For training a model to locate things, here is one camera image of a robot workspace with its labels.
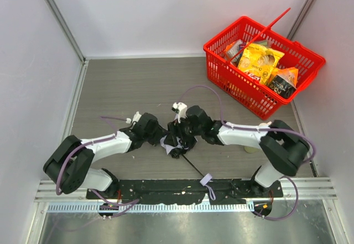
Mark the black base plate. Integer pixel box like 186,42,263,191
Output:
99,179,283,205

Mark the pale yellow bottle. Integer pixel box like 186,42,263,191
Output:
243,121,273,155

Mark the slotted cable duct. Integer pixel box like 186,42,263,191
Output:
47,201,254,214

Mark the red plastic shopping basket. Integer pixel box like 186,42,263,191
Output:
203,16,326,120

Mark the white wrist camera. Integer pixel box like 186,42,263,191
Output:
126,111,142,124
171,102,188,123

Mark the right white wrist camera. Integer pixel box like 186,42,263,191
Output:
171,102,188,123

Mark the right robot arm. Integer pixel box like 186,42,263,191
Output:
160,103,310,196

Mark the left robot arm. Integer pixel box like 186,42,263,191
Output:
43,112,168,198

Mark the yellow chips bag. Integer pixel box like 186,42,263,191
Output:
238,43,284,85

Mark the orange snack packet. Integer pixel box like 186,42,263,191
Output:
223,39,243,64

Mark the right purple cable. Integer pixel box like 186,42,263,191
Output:
178,85,317,222

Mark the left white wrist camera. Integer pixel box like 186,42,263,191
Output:
126,111,142,124

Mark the black and orange snack bag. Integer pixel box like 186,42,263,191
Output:
267,67,298,99

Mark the lavender folding umbrella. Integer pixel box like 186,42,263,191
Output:
160,135,216,201

